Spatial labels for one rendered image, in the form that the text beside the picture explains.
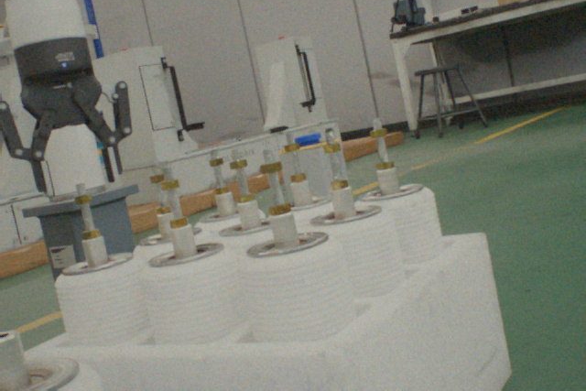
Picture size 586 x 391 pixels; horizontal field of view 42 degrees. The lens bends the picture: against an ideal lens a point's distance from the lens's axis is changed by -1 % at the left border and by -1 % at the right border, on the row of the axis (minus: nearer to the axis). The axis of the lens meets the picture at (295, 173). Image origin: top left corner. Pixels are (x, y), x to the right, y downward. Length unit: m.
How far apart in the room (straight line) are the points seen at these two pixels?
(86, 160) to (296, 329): 0.75
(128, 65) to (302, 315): 3.08
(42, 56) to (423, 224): 0.44
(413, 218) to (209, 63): 6.82
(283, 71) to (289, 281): 4.05
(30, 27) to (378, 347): 0.45
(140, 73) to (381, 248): 2.96
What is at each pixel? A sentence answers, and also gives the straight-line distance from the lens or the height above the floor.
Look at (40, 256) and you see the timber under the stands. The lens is 3.02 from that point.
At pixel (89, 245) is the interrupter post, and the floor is 0.27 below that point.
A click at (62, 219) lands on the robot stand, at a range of 1.33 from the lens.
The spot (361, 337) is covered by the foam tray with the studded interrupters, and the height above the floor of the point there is 0.18.
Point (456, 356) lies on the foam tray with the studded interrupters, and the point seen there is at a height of 0.09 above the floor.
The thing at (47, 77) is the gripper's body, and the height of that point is 0.45.
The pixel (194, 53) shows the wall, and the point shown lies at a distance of 7.75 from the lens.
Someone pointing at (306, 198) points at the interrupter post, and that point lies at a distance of 0.95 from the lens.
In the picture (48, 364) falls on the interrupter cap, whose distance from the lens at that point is 0.48.
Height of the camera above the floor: 0.37
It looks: 5 degrees down
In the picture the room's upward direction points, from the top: 12 degrees counter-clockwise
